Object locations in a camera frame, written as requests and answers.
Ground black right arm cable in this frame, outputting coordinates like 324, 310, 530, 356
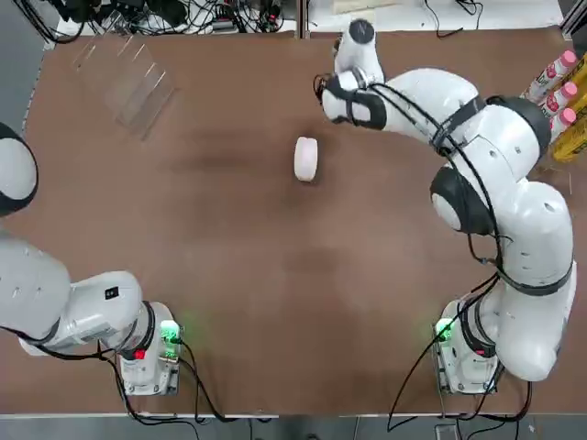
314, 71, 510, 285

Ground clear plastic stepped holder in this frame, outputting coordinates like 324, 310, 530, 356
70, 35, 179, 142

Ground yellow carton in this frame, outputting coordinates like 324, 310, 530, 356
552, 59, 587, 162

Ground aluminium frame rail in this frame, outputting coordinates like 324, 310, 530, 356
17, 0, 59, 47
561, 0, 587, 37

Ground white desk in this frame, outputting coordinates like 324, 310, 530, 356
54, 0, 566, 34

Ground white bottle pink cap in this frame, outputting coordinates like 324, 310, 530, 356
521, 49, 579, 100
548, 107, 579, 138
539, 81, 580, 116

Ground tangled black cables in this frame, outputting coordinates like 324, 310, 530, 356
45, 0, 297, 43

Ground aluminium post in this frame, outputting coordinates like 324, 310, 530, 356
296, 0, 312, 40

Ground black right base cable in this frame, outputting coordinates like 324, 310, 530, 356
387, 274, 501, 433

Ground black left base cable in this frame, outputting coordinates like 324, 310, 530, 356
176, 338, 228, 422

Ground black base cable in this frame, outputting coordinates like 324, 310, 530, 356
176, 338, 228, 422
387, 274, 501, 433

